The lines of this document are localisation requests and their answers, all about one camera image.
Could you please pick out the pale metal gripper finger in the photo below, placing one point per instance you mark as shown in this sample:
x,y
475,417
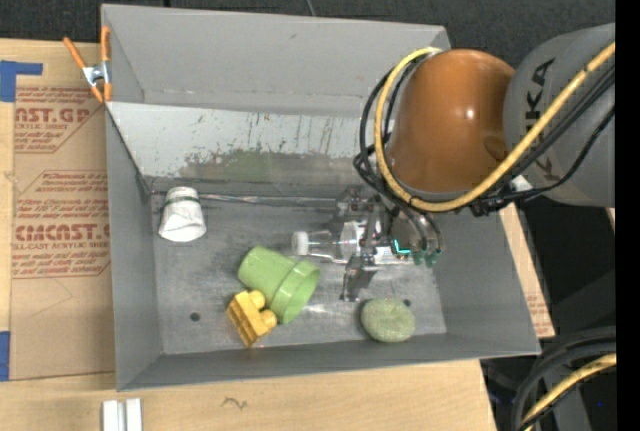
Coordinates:
x,y
356,278
356,205

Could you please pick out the clear plastic bottle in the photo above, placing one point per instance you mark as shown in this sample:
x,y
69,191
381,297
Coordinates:
x,y
325,244

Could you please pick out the white crumpled cup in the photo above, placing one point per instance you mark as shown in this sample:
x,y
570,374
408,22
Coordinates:
x,y
182,219

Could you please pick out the grey metal bin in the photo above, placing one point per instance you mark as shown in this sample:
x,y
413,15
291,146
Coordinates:
x,y
280,54

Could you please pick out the yellow toy block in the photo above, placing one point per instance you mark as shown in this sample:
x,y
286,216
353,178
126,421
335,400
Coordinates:
x,y
250,319

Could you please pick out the green round sponge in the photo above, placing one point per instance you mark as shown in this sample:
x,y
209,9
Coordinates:
x,y
387,320

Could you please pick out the light green plastic cup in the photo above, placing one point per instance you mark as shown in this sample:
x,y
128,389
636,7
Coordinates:
x,y
277,279

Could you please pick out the black cylinder on white bracket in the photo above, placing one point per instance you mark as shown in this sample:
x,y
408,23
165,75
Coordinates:
x,y
487,206

